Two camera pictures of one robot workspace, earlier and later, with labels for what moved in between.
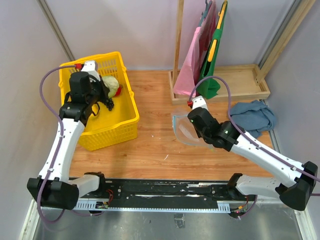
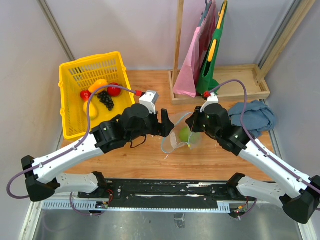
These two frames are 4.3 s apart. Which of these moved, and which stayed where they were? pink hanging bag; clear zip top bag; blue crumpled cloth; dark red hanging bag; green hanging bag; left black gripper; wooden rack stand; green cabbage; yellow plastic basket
Moved: left black gripper; clear zip top bag; green cabbage
Stayed: green hanging bag; pink hanging bag; wooden rack stand; blue crumpled cloth; dark red hanging bag; yellow plastic basket
